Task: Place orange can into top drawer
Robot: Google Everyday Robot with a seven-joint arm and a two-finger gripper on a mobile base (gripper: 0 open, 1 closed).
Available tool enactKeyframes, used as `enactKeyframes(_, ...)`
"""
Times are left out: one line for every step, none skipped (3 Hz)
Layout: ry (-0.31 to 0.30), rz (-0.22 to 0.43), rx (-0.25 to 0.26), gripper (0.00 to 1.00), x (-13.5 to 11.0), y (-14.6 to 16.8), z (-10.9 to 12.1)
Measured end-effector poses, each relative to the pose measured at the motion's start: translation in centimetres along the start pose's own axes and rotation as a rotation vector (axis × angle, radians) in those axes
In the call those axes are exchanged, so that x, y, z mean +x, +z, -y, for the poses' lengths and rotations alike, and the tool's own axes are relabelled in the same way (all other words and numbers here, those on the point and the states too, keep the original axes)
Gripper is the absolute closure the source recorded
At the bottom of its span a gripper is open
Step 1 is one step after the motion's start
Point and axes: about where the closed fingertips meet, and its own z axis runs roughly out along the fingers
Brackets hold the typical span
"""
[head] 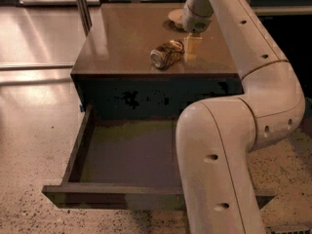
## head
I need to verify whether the white ceramic bowl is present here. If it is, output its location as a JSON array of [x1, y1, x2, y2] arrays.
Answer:
[[168, 9, 183, 28]]

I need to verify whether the metal vertical post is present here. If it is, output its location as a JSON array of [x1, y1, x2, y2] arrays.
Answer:
[[76, 0, 92, 35]]

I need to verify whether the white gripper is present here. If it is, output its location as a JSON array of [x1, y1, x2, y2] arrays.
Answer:
[[182, 0, 214, 62]]

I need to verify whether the open top drawer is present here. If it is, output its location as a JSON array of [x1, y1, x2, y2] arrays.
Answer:
[[43, 107, 275, 211]]

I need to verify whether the grey floor power strip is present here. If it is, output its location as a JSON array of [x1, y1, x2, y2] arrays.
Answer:
[[267, 225, 312, 234]]

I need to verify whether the dark brown drawer cabinet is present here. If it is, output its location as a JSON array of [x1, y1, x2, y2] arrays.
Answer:
[[71, 4, 243, 119]]

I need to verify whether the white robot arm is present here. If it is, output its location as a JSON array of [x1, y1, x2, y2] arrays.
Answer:
[[175, 0, 305, 234]]

